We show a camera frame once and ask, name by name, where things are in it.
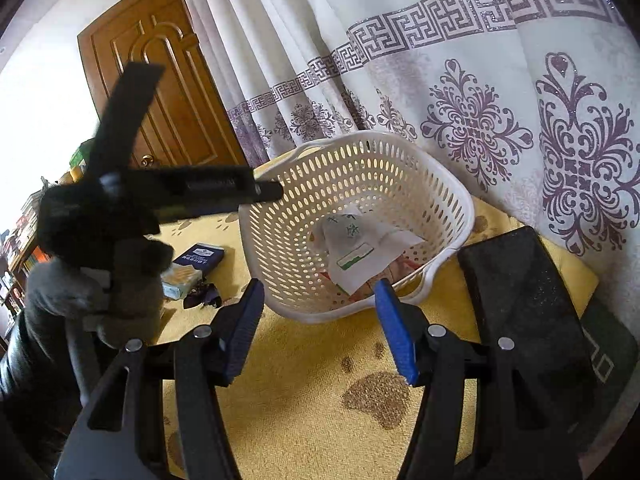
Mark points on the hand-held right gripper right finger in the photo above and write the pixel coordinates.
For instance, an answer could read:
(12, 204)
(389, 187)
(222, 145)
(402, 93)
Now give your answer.
(395, 330)

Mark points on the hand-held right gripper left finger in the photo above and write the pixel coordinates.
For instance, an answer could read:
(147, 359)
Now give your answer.
(245, 330)

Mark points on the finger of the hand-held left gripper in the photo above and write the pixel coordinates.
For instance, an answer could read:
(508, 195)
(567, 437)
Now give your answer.
(225, 187)
(125, 110)

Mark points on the dark purple patterned snack packet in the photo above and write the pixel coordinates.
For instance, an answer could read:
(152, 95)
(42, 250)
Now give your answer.
(202, 297)

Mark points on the white perforated plastic basket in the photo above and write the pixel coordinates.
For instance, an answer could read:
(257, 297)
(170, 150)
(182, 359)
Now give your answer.
(280, 240)

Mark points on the light blue snack packet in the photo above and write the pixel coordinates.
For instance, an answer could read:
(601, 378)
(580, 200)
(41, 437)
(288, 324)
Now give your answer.
(192, 265)

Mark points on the person's left forearm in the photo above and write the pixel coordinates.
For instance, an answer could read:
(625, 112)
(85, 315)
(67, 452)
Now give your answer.
(35, 385)

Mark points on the person's left hand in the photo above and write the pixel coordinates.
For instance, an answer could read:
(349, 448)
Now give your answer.
(135, 300)

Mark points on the brass door knob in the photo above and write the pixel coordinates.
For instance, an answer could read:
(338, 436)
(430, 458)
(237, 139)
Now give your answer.
(146, 161)

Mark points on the brown wooden door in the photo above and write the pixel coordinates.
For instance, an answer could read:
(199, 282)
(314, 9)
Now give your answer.
(165, 85)

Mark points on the yellow jar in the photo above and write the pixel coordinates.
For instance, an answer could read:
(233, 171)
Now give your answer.
(75, 175)

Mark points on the orange snack packet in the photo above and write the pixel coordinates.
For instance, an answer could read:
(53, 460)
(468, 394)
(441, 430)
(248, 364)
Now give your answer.
(407, 271)

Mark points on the green box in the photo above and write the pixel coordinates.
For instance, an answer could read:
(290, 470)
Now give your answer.
(80, 155)

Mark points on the yellow paw print cloth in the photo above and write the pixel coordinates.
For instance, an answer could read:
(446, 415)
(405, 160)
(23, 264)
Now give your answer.
(310, 360)

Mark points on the white green print snack packet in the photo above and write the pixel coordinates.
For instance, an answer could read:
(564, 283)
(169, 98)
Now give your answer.
(365, 255)

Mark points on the wooden bookshelf with books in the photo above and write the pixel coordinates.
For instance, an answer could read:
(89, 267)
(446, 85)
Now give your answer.
(25, 255)

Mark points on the black textured panel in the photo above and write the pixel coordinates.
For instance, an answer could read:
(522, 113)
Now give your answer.
(520, 300)

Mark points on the white purple patterned curtain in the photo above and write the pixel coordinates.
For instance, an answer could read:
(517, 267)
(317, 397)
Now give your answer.
(400, 85)

